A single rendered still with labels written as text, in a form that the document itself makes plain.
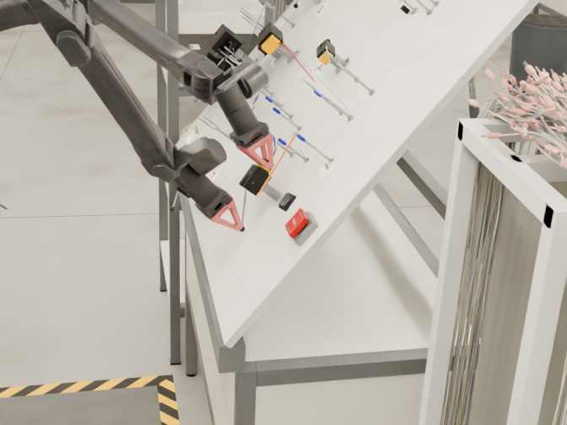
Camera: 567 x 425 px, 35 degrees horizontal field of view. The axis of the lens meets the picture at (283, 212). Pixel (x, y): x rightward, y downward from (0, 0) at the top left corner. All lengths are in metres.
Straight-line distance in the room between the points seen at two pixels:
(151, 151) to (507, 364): 0.80
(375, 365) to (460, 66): 0.65
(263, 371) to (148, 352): 1.55
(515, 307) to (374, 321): 0.56
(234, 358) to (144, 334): 1.68
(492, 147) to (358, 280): 1.01
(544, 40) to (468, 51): 4.63
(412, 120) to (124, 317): 2.11
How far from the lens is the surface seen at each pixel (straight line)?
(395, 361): 1.94
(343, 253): 2.36
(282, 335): 1.99
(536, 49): 6.39
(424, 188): 2.34
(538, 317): 1.17
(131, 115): 1.76
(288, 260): 1.78
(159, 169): 1.85
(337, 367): 1.91
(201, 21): 5.18
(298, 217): 1.78
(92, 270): 3.98
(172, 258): 3.10
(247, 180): 1.95
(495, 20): 1.76
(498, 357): 1.62
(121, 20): 2.06
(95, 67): 1.67
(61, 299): 3.77
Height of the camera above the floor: 1.86
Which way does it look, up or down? 24 degrees down
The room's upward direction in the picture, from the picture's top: 3 degrees clockwise
